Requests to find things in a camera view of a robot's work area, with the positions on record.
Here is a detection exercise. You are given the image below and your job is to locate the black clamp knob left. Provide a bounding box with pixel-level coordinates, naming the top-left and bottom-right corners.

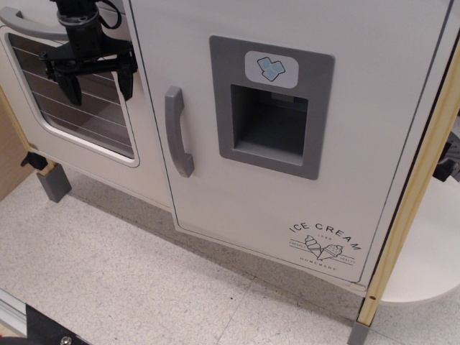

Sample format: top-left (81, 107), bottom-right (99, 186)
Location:
top-left (20, 152), bottom-right (48, 171)

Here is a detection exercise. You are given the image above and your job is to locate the aluminium rail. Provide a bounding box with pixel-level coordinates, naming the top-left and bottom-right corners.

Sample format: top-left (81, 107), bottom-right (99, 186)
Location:
top-left (1, 289), bottom-right (27, 333)

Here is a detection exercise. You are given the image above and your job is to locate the white toy fridge door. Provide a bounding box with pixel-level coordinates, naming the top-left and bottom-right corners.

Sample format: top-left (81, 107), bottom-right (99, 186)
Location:
top-left (126, 1), bottom-right (459, 285)

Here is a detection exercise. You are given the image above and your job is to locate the grey oven door handle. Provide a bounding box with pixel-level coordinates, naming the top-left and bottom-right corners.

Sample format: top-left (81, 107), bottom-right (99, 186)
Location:
top-left (1, 6), bottom-right (68, 41)

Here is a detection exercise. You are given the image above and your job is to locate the white toy oven door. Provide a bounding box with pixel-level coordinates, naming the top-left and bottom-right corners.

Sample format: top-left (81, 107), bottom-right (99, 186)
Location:
top-left (1, 1), bottom-right (171, 210)

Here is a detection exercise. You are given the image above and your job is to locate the grey fridge door handle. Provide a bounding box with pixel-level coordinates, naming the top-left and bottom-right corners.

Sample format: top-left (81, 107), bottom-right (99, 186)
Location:
top-left (165, 86), bottom-right (194, 178)

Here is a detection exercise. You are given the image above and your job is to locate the white toy kitchen cabinet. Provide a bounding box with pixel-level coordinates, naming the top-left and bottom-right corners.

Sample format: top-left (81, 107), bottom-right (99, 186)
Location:
top-left (1, 1), bottom-right (459, 293)

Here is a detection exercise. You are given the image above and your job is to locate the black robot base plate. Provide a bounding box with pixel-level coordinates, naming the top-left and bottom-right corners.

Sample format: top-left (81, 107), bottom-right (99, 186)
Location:
top-left (26, 304), bottom-right (91, 345)

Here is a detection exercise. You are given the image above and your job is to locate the light wooden side post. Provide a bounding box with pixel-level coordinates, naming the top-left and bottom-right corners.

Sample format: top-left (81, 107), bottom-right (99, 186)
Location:
top-left (357, 48), bottom-right (459, 326)

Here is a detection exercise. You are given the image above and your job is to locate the grey cabinet foot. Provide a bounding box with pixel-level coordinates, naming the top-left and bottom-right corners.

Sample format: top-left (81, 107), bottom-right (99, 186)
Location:
top-left (37, 164), bottom-right (72, 203)
top-left (347, 321), bottom-right (370, 345)

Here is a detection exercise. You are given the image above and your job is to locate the grey left cabinet foot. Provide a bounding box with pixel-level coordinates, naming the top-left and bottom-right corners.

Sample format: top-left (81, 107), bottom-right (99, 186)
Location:
top-left (37, 164), bottom-right (72, 203)

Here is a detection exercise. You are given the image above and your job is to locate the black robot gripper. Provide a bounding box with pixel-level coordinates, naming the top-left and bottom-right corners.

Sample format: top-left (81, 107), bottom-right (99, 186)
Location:
top-left (40, 21), bottom-right (136, 106)

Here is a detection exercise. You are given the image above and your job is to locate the grey ice dispenser panel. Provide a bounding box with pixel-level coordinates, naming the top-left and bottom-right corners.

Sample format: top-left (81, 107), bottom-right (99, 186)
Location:
top-left (209, 35), bottom-right (335, 180)

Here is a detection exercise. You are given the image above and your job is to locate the black grey clamp right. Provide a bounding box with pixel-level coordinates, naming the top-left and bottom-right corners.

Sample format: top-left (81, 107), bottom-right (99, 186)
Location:
top-left (433, 142), bottom-right (458, 182)

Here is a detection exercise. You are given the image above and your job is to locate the white round table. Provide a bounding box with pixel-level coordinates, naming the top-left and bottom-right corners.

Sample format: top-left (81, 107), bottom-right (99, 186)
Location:
top-left (381, 177), bottom-right (459, 305)

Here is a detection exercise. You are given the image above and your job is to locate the light wooden board left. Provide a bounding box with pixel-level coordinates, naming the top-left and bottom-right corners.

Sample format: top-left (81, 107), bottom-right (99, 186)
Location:
top-left (1, 90), bottom-right (31, 200)

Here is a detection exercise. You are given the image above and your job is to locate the grey right cabinet foot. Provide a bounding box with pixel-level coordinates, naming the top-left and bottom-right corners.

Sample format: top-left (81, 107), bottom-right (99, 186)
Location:
top-left (347, 321), bottom-right (370, 345)

